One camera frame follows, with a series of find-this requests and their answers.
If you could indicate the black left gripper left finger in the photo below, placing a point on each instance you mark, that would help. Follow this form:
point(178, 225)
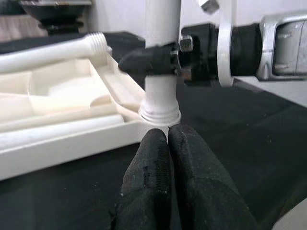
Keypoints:
point(146, 187)

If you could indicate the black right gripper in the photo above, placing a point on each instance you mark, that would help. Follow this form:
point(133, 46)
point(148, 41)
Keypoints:
point(204, 60)

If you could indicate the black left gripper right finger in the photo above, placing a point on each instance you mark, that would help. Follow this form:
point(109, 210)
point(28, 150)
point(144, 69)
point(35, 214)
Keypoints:
point(204, 191)

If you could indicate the white plastic table top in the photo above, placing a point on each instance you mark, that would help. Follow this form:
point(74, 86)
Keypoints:
point(60, 148)

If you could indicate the black wooden stool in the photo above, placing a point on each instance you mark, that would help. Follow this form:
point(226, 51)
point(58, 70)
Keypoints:
point(62, 27)

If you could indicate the beige cloth covered table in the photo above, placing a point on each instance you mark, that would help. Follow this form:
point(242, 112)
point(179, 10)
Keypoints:
point(19, 28)

